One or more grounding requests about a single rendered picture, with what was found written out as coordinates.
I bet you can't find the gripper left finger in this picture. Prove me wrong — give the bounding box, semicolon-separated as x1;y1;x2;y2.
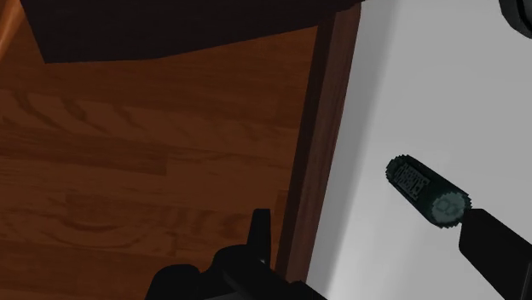
144;208;330;300

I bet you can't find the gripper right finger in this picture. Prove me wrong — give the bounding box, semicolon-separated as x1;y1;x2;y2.
458;208;532;300

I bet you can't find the dark green ribbed cylinder can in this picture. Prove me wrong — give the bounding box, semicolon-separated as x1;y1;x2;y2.
385;153;473;231

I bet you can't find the white table with brown edge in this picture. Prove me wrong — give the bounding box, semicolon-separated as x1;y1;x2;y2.
274;0;532;300

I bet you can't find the dark round object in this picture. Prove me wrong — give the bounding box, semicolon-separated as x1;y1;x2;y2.
497;0;532;41

